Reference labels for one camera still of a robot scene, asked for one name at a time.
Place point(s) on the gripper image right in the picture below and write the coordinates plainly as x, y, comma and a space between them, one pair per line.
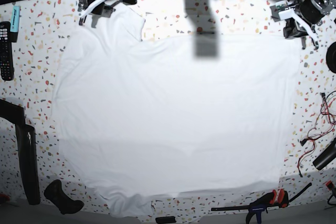
305, 16

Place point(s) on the white T-shirt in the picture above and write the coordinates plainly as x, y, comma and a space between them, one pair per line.
184, 116

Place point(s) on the black round object right edge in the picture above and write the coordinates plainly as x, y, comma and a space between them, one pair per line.
331, 57

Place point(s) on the terrazzo pattern table cloth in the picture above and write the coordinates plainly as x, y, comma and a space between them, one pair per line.
45, 26

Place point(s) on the teal marker pen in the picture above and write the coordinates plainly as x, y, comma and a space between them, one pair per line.
14, 23

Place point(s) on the black TV remote control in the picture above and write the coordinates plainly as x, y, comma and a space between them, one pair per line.
7, 69

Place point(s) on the black cylinder flashlight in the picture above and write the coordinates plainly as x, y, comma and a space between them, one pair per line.
326, 157

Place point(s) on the black chair armrest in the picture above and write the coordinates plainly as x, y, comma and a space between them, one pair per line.
26, 142

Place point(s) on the small orange clip right edge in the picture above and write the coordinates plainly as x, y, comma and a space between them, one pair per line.
330, 185

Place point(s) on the black orange bar clamp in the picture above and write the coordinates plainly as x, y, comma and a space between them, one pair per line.
257, 207

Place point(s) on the black game controller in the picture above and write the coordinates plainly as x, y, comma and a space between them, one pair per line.
65, 204

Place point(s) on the small black rectangular device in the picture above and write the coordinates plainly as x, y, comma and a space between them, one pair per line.
165, 220

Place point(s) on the wrist camera board image right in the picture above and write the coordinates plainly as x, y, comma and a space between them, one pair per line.
281, 9

